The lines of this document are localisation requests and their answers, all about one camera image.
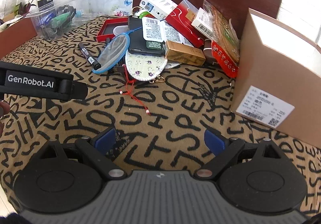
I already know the red tray box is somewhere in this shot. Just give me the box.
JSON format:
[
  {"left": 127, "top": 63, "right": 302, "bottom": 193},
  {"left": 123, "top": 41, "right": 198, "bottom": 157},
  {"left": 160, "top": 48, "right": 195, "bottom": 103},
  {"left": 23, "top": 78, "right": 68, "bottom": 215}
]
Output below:
[{"left": 96, "top": 17, "right": 128, "bottom": 42}]

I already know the white product box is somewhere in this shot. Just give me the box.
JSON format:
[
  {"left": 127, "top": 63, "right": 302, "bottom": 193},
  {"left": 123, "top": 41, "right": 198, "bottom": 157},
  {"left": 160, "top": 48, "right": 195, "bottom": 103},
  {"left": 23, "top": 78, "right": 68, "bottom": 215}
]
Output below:
[{"left": 139, "top": 0, "right": 177, "bottom": 20}]

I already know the brown wooden box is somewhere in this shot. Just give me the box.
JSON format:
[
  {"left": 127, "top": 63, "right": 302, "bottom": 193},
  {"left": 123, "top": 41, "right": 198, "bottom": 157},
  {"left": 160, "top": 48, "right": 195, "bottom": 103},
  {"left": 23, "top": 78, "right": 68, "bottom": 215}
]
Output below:
[{"left": 0, "top": 18, "right": 37, "bottom": 58}]

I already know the black marker pen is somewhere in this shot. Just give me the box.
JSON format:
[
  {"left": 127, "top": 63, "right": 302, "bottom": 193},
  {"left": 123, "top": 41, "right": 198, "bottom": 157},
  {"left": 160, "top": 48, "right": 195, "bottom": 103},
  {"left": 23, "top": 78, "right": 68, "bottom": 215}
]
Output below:
[{"left": 78, "top": 43, "right": 101, "bottom": 70}]

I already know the red string with beads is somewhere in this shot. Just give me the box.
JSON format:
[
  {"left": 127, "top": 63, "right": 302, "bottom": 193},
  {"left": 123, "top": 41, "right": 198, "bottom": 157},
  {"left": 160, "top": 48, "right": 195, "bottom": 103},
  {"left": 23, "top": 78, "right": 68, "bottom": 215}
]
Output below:
[{"left": 119, "top": 64, "right": 152, "bottom": 116}]

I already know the red cigarette box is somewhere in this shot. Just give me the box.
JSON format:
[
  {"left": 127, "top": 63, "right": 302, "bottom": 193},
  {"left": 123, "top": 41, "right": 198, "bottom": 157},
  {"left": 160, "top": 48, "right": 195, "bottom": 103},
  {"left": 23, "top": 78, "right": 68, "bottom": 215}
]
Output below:
[{"left": 165, "top": 0, "right": 205, "bottom": 48}]

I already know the clear plastic container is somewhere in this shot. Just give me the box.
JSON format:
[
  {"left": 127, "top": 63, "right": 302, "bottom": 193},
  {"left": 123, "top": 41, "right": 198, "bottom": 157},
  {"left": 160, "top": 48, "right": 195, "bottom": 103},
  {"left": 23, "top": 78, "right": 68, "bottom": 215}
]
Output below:
[{"left": 26, "top": 0, "right": 107, "bottom": 41}]

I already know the gold rectangular box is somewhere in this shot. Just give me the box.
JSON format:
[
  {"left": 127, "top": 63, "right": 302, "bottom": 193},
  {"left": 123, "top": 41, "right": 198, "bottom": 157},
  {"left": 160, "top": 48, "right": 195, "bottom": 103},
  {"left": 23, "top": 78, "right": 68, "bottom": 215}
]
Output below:
[{"left": 164, "top": 41, "right": 206, "bottom": 67}]

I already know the black phone case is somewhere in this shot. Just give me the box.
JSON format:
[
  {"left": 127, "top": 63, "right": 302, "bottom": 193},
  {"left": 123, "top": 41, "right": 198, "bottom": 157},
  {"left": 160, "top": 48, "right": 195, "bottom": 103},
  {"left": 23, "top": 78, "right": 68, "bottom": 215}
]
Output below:
[{"left": 128, "top": 15, "right": 165, "bottom": 57}]

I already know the red snack packet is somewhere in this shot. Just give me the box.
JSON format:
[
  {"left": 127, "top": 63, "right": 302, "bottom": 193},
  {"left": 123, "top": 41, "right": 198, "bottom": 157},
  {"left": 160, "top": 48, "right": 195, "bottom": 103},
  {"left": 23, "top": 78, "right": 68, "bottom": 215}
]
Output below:
[{"left": 203, "top": 0, "right": 240, "bottom": 78}]

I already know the brown cardboard box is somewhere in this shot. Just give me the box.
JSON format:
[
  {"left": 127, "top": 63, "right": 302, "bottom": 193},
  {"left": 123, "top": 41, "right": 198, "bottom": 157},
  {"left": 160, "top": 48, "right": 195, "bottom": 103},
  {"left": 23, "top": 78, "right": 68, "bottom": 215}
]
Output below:
[{"left": 231, "top": 9, "right": 320, "bottom": 147}]

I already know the floral white insole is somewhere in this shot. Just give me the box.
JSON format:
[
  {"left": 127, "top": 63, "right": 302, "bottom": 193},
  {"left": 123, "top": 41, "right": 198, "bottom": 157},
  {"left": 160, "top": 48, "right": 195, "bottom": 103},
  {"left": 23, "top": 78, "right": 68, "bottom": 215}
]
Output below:
[{"left": 125, "top": 51, "right": 181, "bottom": 82}]

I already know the person's left hand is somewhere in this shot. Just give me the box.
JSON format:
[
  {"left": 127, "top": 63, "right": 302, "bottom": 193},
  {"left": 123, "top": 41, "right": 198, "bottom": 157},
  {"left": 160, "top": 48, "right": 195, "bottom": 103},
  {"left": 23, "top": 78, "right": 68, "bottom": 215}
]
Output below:
[{"left": 0, "top": 101, "right": 10, "bottom": 136}]

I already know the letter patterned table cloth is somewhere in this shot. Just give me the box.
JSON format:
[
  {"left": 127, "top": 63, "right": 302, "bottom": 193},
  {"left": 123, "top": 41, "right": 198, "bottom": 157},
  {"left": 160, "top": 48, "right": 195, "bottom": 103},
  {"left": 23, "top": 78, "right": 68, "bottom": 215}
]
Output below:
[{"left": 1, "top": 17, "right": 320, "bottom": 216}]

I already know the white barcode packet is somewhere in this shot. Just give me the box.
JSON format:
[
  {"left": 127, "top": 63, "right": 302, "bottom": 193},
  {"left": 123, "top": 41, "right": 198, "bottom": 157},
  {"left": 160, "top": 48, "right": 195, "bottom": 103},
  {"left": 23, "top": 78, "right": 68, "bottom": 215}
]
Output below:
[{"left": 192, "top": 8, "right": 214, "bottom": 40}]

